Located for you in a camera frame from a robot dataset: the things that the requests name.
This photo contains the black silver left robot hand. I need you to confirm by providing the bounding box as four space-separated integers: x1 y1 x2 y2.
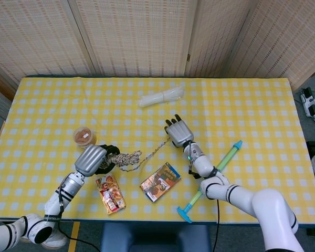
75 143 121 177

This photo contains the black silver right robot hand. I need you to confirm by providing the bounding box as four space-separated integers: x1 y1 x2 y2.
164 114 195 148

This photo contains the speckled braided rope bundle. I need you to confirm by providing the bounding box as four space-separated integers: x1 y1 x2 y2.
102 139 171 173

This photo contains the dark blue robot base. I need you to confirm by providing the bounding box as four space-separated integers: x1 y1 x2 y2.
101 223 211 252

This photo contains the clear orange snack jar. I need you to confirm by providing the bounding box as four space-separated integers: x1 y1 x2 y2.
72 126 97 150

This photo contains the yellow orange curry box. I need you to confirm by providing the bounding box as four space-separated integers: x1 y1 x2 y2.
94 173 127 215

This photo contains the orange blue card box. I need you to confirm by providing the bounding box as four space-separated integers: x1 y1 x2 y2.
139 162 182 203

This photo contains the blue green toy water pump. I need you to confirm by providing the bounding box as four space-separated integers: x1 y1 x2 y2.
176 140 244 224

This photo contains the yellow white checkered tablecloth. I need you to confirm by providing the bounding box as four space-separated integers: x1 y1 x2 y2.
0 77 315 225

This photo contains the woven bamboo folding screen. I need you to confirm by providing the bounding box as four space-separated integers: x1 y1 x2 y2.
0 0 315 91

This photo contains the white power strip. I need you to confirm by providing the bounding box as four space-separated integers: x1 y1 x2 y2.
300 88 315 118

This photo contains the white cable tie bundle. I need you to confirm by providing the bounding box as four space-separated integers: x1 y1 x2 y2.
138 85 186 108

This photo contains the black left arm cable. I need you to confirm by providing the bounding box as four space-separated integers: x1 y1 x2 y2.
58 191 100 252

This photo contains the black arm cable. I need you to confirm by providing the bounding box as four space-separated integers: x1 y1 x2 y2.
212 199 221 252
58 191 100 252

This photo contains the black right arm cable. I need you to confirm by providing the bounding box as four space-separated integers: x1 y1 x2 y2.
212 199 221 252

